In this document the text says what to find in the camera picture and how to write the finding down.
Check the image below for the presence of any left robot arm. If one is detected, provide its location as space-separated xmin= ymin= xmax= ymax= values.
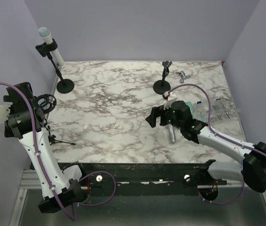
xmin=3 ymin=82 xmax=87 ymax=213

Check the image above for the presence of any black shock-mount tripod stand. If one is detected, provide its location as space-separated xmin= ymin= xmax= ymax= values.
xmin=35 ymin=94 xmax=76 ymax=148

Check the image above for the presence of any black round-base microphone stand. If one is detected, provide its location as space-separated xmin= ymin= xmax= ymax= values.
xmin=153 ymin=61 xmax=172 ymax=95

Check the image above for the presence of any black left-corner microphone stand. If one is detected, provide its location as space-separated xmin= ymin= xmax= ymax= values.
xmin=35 ymin=42 xmax=75 ymax=94

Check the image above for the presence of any clear plastic screw box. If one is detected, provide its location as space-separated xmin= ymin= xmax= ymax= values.
xmin=193 ymin=98 xmax=236 ymax=124

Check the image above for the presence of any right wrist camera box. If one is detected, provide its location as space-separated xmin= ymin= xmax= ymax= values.
xmin=162 ymin=91 xmax=177 ymax=110

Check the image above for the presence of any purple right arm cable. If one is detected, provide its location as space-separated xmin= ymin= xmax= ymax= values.
xmin=168 ymin=83 xmax=266 ymax=205

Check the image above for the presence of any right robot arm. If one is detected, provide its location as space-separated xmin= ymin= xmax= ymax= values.
xmin=146 ymin=101 xmax=266 ymax=193

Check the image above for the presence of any white microphone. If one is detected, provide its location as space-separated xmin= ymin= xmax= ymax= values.
xmin=38 ymin=27 xmax=65 ymax=67

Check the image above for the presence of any mint green microphone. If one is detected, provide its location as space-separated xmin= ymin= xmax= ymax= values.
xmin=185 ymin=101 xmax=195 ymax=119

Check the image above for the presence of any silver metal faucet part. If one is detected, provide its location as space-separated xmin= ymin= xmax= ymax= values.
xmin=175 ymin=71 xmax=191 ymax=83

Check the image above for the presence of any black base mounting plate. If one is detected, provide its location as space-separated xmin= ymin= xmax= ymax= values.
xmin=59 ymin=162 xmax=228 ymax=197

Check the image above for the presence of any aluminium rail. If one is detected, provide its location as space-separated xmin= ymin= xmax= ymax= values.
xmin=20 ymin=167 xmax=87 ymax=190

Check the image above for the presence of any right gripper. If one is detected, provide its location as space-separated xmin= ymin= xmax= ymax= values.
xmin=146 ymin=104 xmax=183 ymax=129

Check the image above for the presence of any grey silver microphone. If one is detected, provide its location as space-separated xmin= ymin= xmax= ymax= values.
xmin=168 ymin=124 xmax=176 ymax=144

